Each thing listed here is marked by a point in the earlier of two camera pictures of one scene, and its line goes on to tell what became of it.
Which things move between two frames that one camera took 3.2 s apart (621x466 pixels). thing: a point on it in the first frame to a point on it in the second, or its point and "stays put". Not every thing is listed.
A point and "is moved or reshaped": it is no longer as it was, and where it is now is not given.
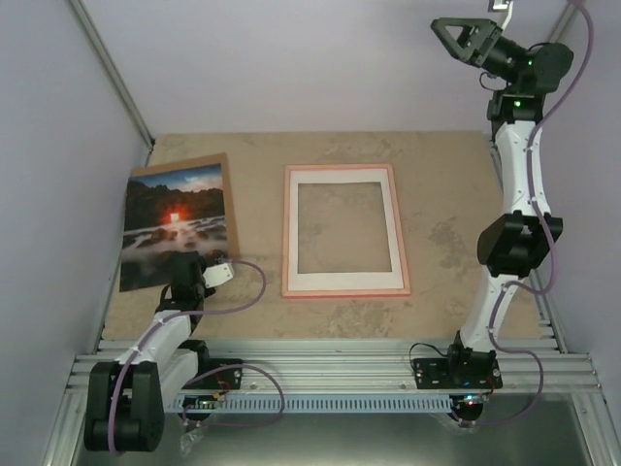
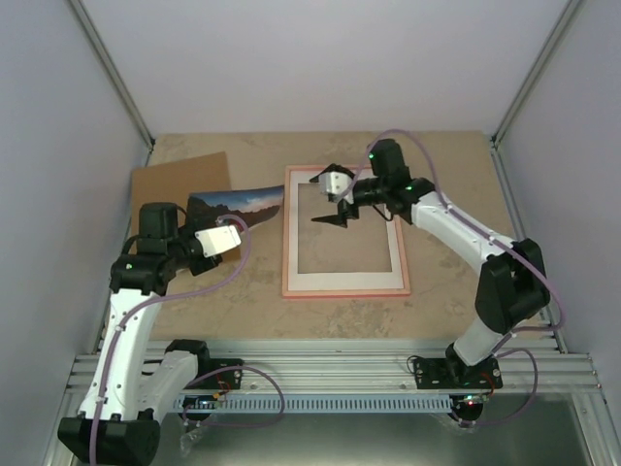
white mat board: [342, 281] stays put
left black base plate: [225, 380] stays put
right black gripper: [478, 46] to [343, 209]
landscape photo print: [165, 215] is moved or reshaped
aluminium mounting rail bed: [532, 367] stays put
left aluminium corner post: [114, 73] stays put
